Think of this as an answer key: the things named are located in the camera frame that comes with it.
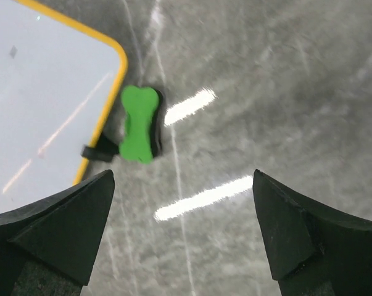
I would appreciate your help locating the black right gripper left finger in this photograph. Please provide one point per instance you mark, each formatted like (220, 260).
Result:
(49, 247)

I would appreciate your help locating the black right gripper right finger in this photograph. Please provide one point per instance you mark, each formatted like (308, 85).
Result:
(312, 249)

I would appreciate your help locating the green bone shaped eraser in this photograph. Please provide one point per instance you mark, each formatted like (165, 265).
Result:
(142, 105)

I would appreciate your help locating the black right whiteboard foot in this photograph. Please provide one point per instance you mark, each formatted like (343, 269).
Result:
(104, 150)

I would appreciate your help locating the yellow framed whiteboard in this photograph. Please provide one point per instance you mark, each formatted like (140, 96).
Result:
(58, 83)

